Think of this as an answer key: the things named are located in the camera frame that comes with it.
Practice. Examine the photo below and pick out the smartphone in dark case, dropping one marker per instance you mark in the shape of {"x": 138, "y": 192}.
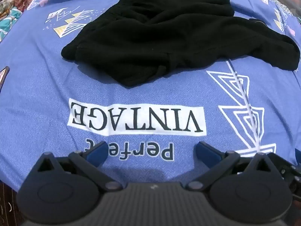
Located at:
{"x": 3, "y": 75}

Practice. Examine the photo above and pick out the blue printed bedsheet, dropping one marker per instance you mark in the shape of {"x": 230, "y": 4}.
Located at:
{"x": 47, "y": 98}

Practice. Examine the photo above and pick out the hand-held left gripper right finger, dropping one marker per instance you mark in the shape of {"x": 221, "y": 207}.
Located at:
{"x": 208, "y": 154}

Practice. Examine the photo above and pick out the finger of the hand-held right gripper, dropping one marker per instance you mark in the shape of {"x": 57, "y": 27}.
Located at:
{"x": 288, "y": 169}

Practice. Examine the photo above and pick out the black pants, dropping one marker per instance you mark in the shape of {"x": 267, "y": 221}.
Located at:
{"x": 152, "y": 40}

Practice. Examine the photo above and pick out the dark wooden bed rail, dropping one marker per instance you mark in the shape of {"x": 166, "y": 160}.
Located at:
{"x": 8, "y": 204}

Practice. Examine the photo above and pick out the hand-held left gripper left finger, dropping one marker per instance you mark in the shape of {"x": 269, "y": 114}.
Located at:
{"x": 97, "y": 151}

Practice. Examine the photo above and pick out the teal patterned quilt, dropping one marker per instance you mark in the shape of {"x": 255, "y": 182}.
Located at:
{"x": 8, "y": 24}

